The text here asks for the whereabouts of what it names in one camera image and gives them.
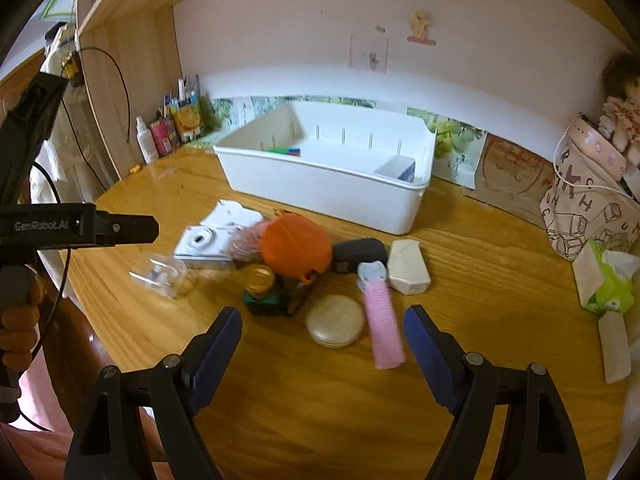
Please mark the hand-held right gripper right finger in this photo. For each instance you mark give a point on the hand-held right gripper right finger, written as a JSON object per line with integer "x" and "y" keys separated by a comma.
{"x": 425, "y": 355}

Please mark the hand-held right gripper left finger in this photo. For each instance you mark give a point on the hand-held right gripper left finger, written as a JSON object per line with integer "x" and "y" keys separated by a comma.
{"x": 216, "y": 359}

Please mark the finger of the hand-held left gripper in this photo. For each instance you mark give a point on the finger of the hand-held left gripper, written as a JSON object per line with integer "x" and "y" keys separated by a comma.
{"x": 130, "y": 227}

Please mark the clear plastic box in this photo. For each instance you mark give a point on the clear plastic box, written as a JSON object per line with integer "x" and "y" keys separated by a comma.
{"x": 162, "y": 277}

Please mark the white instant camera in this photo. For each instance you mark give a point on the white instant camera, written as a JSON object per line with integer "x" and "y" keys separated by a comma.
{"x": 202, "y": 247}

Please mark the cream white box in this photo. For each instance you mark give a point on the cream white box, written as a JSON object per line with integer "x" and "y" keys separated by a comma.
{"x": 407, "y": 267}

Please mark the round beige compact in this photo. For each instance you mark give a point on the round beige compact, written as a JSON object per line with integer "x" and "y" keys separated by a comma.
{"x": 335, "y": 321}

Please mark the black pouch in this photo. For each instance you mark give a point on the black pouch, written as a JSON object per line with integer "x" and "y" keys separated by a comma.
{"x": 357, "y": 255}

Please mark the orange round case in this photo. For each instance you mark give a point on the orange round case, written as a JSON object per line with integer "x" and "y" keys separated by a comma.
{"x": 295, "y": 247}

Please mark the white plastic storage bin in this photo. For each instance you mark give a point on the white plastic storage bin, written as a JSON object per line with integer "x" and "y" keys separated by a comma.
{"x": 320, "y": 185}

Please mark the person's left hand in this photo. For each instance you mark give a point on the person's left hand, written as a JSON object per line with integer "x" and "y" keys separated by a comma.
{"x": 19, "y": 322}

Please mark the white spray bottle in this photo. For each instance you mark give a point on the white spray bottle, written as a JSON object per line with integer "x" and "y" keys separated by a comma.
{"x": 146, "y": 144}

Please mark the green bottle with gold cap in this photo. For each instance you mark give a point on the green bottle with gold cap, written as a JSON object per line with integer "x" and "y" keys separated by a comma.
{"x": 260, "y": 285}

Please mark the pink canister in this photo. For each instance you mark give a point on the pink canister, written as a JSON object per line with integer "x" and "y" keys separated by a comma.
{"x": 161, "y": 137}

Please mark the orange juice carton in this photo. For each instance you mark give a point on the orange juice carton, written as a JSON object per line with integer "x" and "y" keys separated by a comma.
{"x": 186, "y": 120}

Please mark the wooden desk hutch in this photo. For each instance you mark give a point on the wooden desk hutch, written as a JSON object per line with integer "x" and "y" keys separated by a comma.
{"x": 135, "y": 60}

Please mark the white hanging cloth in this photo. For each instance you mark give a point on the white hanging cloth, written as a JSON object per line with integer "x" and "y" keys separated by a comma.
{"x": 55, "y": 55}

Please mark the multicoloured small item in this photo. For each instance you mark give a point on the multicoloured small item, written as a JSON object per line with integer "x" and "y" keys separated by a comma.
{"x": 284, "y": 150}

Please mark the white and blue box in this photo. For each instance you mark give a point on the white and blue box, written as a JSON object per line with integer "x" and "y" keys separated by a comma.
{"x": 397, "y": 169}

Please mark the white flat packet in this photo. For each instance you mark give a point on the white flat packet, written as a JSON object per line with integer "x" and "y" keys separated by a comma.
{"x": 615, "y": 347}

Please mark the green tissue pack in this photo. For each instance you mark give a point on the green tissue pack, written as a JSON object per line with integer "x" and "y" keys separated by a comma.
{"x": 607, "y": 285}

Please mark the brown cardboard drawing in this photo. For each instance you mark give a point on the brown cardboard drawing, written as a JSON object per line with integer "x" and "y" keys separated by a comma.
{"x": 510, "y": 172}

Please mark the printed beige tote bag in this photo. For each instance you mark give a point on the printed beige tote bag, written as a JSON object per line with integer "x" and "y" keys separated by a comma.
{"x": 580, "y": 210}

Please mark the fruit print paper sheet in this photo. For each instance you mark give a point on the fruit print paper sheet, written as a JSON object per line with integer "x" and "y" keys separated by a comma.
{"x": 457, "y": 135}

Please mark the pink patterned case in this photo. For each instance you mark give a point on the pink patterned case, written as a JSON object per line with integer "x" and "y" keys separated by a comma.
{"x": 597, "y": 142}

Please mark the pink drawing paper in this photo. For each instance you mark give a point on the pink drawing paper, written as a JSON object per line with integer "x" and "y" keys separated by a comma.
{"x": 367, "y": 52}

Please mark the doll with dark hair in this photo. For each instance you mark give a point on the doll with dark hair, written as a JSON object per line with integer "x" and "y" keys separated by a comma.
{"x": 622, "y": 110}

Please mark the yellow figure wall sticker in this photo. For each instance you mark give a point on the yellow figure wall sticker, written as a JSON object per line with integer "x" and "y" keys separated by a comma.
{"x": 421, "y": 25}

